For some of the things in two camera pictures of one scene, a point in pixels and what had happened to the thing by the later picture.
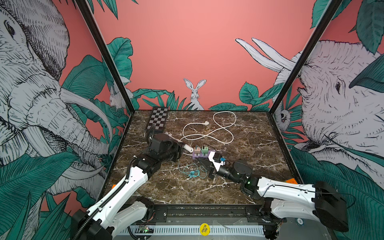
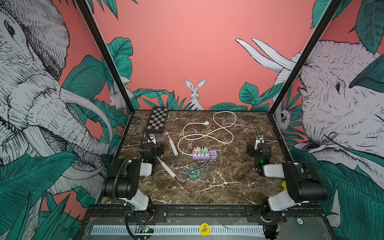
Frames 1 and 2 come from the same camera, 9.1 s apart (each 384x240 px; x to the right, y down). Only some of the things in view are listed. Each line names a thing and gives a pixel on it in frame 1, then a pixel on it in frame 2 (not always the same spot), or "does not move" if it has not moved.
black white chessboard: [158, 118] does not move
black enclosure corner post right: [332, 9] does not move
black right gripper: [212, 170] -> [252, 153]
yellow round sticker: [205, 229] does not move
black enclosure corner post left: [85, 9] does not move
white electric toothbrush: [186, 147] -> [167, 168]
